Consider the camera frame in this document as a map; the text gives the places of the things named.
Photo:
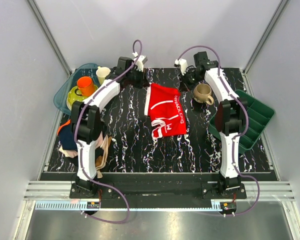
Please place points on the red underwear white trim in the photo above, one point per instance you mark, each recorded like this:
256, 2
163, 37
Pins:
162, 105

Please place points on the pile of mixed clothes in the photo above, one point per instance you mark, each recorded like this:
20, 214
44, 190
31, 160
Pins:
70, 151

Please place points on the aluminium rail frame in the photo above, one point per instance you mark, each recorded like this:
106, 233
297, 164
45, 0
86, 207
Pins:
267, 191

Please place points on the orange mug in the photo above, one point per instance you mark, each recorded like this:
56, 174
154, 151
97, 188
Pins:
86, 86

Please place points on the cream yellow cup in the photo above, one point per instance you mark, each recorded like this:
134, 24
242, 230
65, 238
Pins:
101, 73

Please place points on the yellow green dotted plate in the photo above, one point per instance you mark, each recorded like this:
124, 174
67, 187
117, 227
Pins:
75, 95

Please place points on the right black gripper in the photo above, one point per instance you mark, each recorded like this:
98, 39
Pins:
183, 87

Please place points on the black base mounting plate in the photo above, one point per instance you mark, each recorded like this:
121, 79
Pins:
150, 190

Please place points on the teal transparent plastic basin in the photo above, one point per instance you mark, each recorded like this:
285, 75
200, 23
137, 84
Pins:
104, 93

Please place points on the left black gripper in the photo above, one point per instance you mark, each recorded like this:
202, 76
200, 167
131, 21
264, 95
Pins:
143, 82

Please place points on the beige ceramic mug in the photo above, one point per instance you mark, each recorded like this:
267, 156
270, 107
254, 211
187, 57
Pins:
202, 93

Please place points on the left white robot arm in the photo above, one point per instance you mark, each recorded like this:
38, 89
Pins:
87, 125

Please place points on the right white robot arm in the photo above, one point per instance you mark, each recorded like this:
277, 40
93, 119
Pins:
231, 119

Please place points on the green divided organizer tray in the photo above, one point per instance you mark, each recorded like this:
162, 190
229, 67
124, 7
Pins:
259, 116

